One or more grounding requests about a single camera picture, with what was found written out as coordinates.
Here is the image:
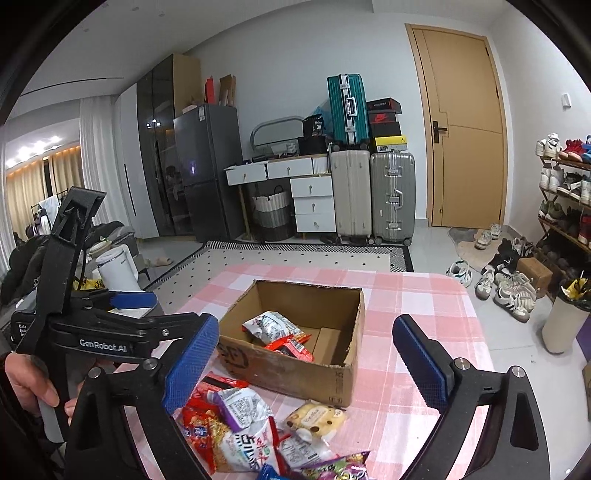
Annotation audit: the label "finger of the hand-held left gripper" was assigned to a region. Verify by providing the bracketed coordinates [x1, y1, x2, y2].
[69, 289, 163, 322]
[129, 312, 207, 358]

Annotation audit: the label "red noodle snack packet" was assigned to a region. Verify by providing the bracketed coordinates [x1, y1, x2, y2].
[180, 388, 232, 476]

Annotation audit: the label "grey fridge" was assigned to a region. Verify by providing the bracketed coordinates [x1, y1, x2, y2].
[173, 104, 245, 243]

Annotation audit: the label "beige grey door mat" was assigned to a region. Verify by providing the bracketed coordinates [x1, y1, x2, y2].
[449, 226, 502, 273]

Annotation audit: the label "white sheer curtain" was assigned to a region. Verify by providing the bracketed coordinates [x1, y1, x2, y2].
[78, 95, 127, 227]

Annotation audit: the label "clear white snack packet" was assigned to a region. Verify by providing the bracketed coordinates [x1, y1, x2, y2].
[274, 427, 331, 469]

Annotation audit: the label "clothes rack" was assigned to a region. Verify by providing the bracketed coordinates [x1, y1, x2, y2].
[25, 187, 65, 236]

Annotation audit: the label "white black snack packet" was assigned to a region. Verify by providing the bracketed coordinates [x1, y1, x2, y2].
[242, 311, 308, 347]

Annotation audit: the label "black jacket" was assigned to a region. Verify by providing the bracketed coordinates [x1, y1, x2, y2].
[0, 233, 61, 305]

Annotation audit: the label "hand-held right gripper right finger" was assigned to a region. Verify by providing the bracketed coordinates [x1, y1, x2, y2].
[392, 315, 557, 480]

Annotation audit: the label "beige suitcase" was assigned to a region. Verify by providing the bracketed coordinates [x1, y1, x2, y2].
[329, 148, 372, 245]

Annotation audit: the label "black crate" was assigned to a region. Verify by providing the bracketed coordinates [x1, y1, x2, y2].
[298, 136, 331, 157]

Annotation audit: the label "small brown carton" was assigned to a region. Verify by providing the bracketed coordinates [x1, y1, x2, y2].
[516, 257, 553, 287]

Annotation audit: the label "brown cardboard box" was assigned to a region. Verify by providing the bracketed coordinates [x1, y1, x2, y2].
[217, 279, 365, 408]

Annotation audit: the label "pile of sneakers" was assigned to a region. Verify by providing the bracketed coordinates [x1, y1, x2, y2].
[445, 224, 539, 324]

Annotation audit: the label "grey upholstered chair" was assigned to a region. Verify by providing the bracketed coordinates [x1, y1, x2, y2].
[88, 222, 139, 259]

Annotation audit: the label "wooden door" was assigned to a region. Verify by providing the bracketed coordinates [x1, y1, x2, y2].
[405, 23, 509, 228]

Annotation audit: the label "pink checked tablecloth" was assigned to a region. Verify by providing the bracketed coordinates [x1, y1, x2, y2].
[113, 263, 497, 480]

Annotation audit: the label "beige curtains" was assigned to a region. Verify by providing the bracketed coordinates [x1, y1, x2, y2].
[4, 148, 84, 236]

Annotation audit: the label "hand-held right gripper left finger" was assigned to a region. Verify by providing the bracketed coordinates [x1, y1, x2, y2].
[65, 316, 220, 480]

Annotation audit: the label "dark glass wardrobe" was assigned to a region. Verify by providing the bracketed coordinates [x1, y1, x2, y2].
[136, 53, 204, 238]

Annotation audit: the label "yellow dotted cracker packet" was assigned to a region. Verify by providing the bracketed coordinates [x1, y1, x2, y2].
[283, 401, 348, 439]

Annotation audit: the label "white tall appliance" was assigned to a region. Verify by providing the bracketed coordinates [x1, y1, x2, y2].
[95, 244, 141, 292]

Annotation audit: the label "grey curved frame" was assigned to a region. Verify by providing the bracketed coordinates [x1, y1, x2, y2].
[250, 117, 308, 148]

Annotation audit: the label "purple white snack packet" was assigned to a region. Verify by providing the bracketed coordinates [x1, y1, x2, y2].
[215, 388, 273, 432]

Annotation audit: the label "person's left hand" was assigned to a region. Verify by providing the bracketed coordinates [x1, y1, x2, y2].
[2, 352, 78, 417]

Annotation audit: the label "white trash bin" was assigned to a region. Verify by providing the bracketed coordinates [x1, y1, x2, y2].
[541, 278, 591, 355]

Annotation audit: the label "grey white laundry basket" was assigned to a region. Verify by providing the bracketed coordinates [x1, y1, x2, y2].
[252, 182, 294, 241]

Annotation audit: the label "flat brown cardboard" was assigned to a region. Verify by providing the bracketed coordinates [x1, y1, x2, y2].
[218, 74, 237, 107]

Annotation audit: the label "wooden shoe rack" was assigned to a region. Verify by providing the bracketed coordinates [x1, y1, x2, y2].
[536, 154, 591, 296]

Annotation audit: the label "silver suitcase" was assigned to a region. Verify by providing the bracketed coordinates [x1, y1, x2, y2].
[369, 151, 416, 246]

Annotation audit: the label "white drawer desk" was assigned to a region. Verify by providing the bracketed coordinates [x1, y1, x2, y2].
[225, 154, 338, 241]

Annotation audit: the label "dotted patterned rug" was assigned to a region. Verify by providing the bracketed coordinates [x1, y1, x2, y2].
[139, 240, 416, 296]

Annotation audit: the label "teal suitcase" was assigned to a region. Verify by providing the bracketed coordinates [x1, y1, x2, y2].
[327, 74, 370, 148]

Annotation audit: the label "white green snack packet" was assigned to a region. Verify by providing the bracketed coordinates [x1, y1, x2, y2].
[215, 422, 282, 474]

